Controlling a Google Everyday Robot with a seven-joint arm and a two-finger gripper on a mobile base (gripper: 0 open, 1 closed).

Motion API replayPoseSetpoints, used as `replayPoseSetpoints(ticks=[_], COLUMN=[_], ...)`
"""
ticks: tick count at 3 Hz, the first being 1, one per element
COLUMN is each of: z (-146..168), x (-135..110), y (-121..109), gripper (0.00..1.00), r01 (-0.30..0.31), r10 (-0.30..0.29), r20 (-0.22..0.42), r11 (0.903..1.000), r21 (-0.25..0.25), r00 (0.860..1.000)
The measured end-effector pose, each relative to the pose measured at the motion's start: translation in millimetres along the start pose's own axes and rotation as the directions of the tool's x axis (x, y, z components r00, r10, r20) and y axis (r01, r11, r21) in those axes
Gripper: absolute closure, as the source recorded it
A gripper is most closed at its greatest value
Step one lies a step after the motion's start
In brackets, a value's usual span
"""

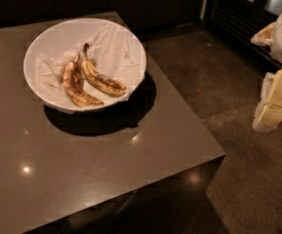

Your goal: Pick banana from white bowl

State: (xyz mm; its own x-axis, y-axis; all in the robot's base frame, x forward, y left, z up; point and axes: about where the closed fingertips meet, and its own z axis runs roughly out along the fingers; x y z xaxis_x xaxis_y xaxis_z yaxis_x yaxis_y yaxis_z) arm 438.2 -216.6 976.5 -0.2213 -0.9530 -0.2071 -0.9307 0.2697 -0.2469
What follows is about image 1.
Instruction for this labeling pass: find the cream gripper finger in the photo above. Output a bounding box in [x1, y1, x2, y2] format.
[252, 69, 282, 133]

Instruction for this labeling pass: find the left spotted banana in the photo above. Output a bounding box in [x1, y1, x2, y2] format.
[62, 54, 103, 107]

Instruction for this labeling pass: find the white paper napkin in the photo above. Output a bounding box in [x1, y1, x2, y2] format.
[23, 19, 146, 113]

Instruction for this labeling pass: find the spotted banana with sticker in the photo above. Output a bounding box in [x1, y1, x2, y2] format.
[81, 43, 127, 98]

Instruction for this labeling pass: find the white bowl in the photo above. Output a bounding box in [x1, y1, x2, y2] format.
[23, 19, 146, 114]

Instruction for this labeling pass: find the dark radiator grille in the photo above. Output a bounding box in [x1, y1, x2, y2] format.
[200, 0, 282, 68]

